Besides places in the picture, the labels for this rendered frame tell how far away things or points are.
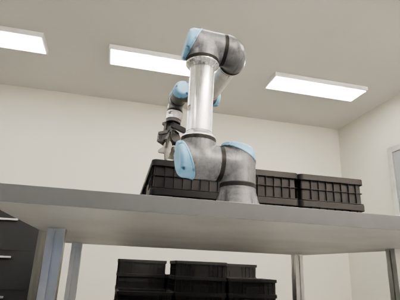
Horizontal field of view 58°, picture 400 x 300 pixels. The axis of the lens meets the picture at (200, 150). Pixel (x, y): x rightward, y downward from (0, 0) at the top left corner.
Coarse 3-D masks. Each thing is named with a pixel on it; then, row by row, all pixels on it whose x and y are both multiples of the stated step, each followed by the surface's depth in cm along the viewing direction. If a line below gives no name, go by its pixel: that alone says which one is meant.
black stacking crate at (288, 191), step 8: (256, 176) 145; (264, 176) 146; (272, 176) 147; (256, 184) 144; (264, 184) 145; (272, 184) 146; (280, 184) 147; (288, 184) 147; (256, 192) 143; (264, 192) 144; (272, 192) 145; (280, 192) 146; (288, 192) 146
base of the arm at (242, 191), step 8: (224, 184) 113; (232, 184) 112; (240, 184) 111; (248, 184) 112; (224, 192) 112; (232, 192) 110; (240, 192) 110; (248, 192) 111; (216, 200) 114; (224, 200) 111; (232, 200) 109; (240, 200) 108; (248, 200) 109; (256, 200) 112
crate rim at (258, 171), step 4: (256, 172) 145; (260, 172) 145; (264, 172) 145; (268, 172) 146; (272, 172) 146; (276, 172) 147; (280, 172) 147; (284, 172) 147; (288, 172) 148; (276, 176) 146; (280, 176) 146; (284, 176) 147; (288, 176) 147; (292, 176) 148; (296, 176) 148
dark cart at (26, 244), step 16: (0, 224) 250; (16, 224) 252; (0, 240) 247; (16, 240) 249; (32, 240) 252; (0, 256) 243; (16, 256) 246; (32, 256) 249; (0, 272) 242; (16, 272) 244; (32, 272) 248; (0, 288) 239; (16, 288) 241; (32, 288) 254
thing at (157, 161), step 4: (152, 160) 138; (156, 160) 137; (160, 160) 137; (164, 160) 138; (168, 160) 138; (152, 164) 137; (156, 164) 137; (160, 164) 137; (164, 164) 137; (168, 164) 138; (172, 164) 138; (148, 172) 151; (148, 176) 158; (144, 184) 171
